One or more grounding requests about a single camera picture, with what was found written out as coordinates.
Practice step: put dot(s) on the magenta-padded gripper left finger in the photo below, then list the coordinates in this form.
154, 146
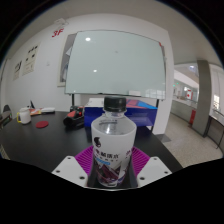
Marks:
71, 168

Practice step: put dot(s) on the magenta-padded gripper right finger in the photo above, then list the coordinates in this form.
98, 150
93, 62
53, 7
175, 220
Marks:
151, 170

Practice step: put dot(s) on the clear bottle with white label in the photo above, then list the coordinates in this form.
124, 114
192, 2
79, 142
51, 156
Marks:
113, 140

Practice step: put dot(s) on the black and red power tool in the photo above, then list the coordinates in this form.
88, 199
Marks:
74, 118

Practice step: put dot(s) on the flat round red coaster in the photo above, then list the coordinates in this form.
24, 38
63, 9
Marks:
42, 124

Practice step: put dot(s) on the blue and white cardboard box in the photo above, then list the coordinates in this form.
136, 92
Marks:
143, 113

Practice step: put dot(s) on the small flat white case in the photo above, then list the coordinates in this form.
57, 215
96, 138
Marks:
47, 109

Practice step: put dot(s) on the small black flag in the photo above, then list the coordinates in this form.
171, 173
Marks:
32, 105

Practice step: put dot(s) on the large whiteboard on stand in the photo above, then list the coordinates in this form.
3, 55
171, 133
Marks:
116, 63

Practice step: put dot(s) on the grey wall notice board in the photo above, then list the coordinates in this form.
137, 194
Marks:
64, 66

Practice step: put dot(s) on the small white wall poster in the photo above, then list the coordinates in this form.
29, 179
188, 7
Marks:
17, 70

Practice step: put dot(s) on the large white wall poster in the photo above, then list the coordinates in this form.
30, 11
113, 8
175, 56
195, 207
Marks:
30, 60

